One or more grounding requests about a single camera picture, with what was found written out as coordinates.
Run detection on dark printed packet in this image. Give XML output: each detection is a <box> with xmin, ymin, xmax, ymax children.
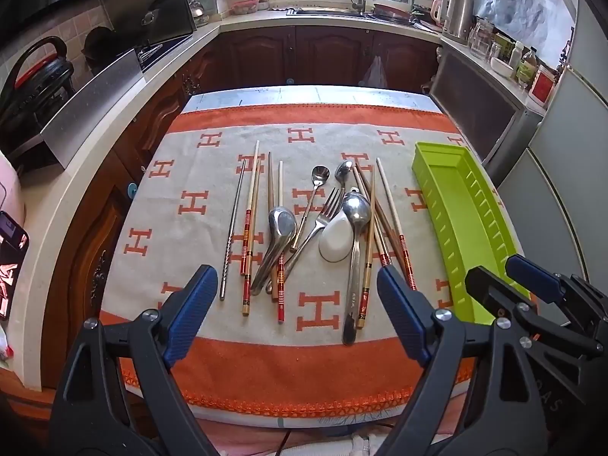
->
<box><xmin>0</xmin><ymin>210</ymin><xmax>30</xmax><ymax>321</ymax></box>

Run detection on orange and beige printed blanket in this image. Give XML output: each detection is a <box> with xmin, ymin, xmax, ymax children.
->
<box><xmin>97</xmin><ymin>100</ymin><xmax>523</xmax><ymax>431</ymax></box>

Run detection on wide steel soup spoon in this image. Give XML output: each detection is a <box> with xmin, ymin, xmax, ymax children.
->
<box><xmin>249</xmin><ymin>206</ymin><xmax>298</xmax><ymax>296</ymax></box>

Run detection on white ceramic spoon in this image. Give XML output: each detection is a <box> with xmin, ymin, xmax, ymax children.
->
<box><xmin>317</xmin><ymin>214</ymin><xmax>357</xmax><ymax>263</ymax></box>

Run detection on grey cabinet appliance dark window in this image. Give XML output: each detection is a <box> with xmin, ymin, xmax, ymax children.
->
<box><xmin>427</xmin><ymin>40</ymin><xmax>547</xmax><ymax>181</ymax></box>

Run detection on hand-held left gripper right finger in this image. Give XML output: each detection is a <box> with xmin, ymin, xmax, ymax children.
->
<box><xmin>377</xmin><ymin>266</ymin><xmax>556</xmax><ymax>456</ymax></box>

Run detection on small steel teapot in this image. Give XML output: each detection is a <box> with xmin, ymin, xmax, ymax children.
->
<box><xmin>187</xmin><ymin>0</ymin><xmax>210</xmax><ymax>27</ymax></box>

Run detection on steel splash panel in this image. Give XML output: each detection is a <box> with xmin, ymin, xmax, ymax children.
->
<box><xmin>40</xmin><ymin>47</ymin><xmax>144</xmax><ymax>170</ymax></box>

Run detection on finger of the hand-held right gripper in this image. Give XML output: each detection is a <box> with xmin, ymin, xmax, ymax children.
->
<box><xmin>464</xmin><ymin>266</ymin><xmax>541</xmax><ymax>325</ymax></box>
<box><xmin>505</xmin><ymin>254</ymin><xmax>565</xmax><ymax>305</ymax></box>

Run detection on bamboo chopstick red banded handle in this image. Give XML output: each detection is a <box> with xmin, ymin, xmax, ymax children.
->
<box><xmin>375</xmin><ymin>158</ymin><xmax>418</xmax><ymax>291</ymax></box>
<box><xmin>240</xmin><ymin>140</ymin><xmax>261</xmax><ymax>276</ymax></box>
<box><xmin>241</xmin><ymin>158</ymin><xmax>263</xmax><ymax>317</ymax></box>
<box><xmin>356</xmin><ymin>165</ymin><xmax>377</xmax><ymax>329</ymax></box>

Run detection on beige kitchen countertop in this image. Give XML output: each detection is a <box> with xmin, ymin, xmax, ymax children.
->
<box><xmin>9</xmin><ymin>5</ymin><xmax>476</xmax><ymax>390</ymax></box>

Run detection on grey refrigerator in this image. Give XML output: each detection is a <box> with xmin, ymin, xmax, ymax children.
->
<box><xmin>489</xmin><ymin>9</ymin><xmax>608</xmax><ymax>305</ymax></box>

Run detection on hanging plastic bag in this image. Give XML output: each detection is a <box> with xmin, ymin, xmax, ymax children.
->
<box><xmin>361</xmin><ymin>54</ymin><xmax>393</xmax><ymax>89</ymax></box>

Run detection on small spoon gold handle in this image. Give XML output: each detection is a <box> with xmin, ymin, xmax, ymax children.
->
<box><xmin>290</xmin><ymin>165</ymin><xmax>332</xmax><ymax>253</ymax></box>

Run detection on steel electric kettle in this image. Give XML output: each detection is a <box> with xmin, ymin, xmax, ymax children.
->
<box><xmin>444</xmin><ymin>0</ymin><xmax>476</xmax><ymax>41</ymax></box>

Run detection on long steel serving spoon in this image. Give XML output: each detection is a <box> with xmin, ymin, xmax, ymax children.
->
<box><xmin>341</xmin><ymin>191</ymin><xmax>372</xmax><ymax>347</ymax></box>

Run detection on steel fork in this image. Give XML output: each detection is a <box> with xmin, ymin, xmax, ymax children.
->
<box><xmin>266</xmin><ymin>187</ymin><xmax>344</xmax><ymax>295</ymax></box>

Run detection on brown wooden kitchen cabinets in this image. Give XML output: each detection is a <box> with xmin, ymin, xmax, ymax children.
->
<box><xmin>40</xmin><ymin>24</ymin><xmax>445</xmax><ymax>390</ymax></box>

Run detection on glass jars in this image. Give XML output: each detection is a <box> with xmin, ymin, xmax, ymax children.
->
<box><xmin>468</xmin><ymin>16</ymin><xmax>495</xmax><ymax>60</ymax></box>

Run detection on silver metal chopstick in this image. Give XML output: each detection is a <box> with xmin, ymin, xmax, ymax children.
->
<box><xmin>219</xmin><ymin>159</ymin><xmax>248</xmax><ymax>301</ymax></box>

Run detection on brown wooden chopstick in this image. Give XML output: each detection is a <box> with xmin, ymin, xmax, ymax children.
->
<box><xmin>356</xmin><ymin>165</ymin><xmax>404</xmax><ymax>260</ymax></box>
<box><xmin>267</xmin><ymin>152</ymin><xmax>279</xmax><ymax>301</ymax></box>
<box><xmin>351</xmin><ymin>161</ymin><xmax>393</xmax><ymax>268</ymax></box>

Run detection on red container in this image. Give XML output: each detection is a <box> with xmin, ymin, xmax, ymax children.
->
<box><xmin>528</xmin><ymin>64</ymin><xmax>559</xmax><ymax>108</ymax></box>

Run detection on red frying pan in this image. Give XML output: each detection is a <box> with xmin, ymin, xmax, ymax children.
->
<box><xmin>373</xmin><ymin>3</ymin><xmax>414</xmax><ymax>22</ymax></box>

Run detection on steel kitchen sink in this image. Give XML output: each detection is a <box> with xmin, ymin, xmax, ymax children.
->
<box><xmin>286</xmin><ymin>6</ymin><xmax>376</xmax><ymax>19</ymax></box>

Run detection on black gas stove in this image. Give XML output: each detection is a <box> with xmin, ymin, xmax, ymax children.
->
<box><xmin>135</xmin><ymin>35</ymin><xmax>191</xmax><ymax>70</ymax></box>

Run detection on green plastic utensil tray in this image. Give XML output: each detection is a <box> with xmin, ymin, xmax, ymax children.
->
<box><xmin>411</xmin><ymin>141</ymin><xmax>537</xmax><ymax>326</ymax></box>

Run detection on small steel spoon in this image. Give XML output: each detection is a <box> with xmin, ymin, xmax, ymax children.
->
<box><xmin>335</xmin><ymin>160</ymin><xmax>362</xmax><ymax>195</ymax></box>

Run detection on black wok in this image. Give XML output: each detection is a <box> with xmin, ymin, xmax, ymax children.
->
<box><xmin>82</xmin><ymin>26</ymin><xmax>124</xmax><ymax>65</ymax></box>

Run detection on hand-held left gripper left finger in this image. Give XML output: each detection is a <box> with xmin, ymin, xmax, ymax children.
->
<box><xmin>50</xmin><ymin>264</ymin><xmax>219</xmax><ymax>456</ymax></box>

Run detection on green label oil bottle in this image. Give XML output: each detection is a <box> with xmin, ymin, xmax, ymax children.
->
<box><xmin>515</xmin><ymin>47</ymin><xmax>538</xmax><ymax>91</ymax></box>

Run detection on silver plastic wall sheet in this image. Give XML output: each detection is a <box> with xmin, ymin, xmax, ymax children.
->
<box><xmin>475</xmin><ymin>0</ymin><xmax>578</xmax><ymax>72</ymax></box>

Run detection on black cooker red handle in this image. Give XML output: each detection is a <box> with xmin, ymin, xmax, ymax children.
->
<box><xmin>0</xmin><ymin>35</ymin><xmax>77</xmax><ymax>153</ymax></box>

